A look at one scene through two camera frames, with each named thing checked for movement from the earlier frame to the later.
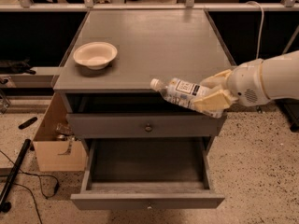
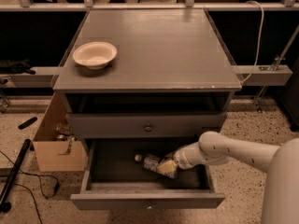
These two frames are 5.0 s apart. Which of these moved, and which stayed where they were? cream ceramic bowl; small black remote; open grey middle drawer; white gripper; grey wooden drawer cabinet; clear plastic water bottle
Moved: white gripper; clear plastic water bottle
Stayed: open grey middle drawer; small black remote; grey wooden drawer cabinet; cream ceramic bowl
